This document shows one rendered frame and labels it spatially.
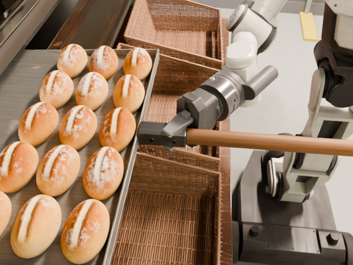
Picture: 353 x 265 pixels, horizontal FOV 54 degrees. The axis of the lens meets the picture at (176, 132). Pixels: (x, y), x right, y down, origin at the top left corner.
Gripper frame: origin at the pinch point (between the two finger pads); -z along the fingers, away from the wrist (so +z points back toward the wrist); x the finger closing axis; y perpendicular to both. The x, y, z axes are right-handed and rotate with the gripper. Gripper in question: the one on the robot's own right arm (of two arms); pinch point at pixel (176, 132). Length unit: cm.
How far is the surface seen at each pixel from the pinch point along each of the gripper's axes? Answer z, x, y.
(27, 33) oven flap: -13.8, -20.2, 17.8
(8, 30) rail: -16.9, -22.6, 16.3
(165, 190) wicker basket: 19, 60, 21
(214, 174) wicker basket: 28, 48, 7
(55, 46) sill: 7, 5, 50
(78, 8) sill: 25, 5, 63
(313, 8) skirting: 306, 117, 82
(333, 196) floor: 109, 121, -26
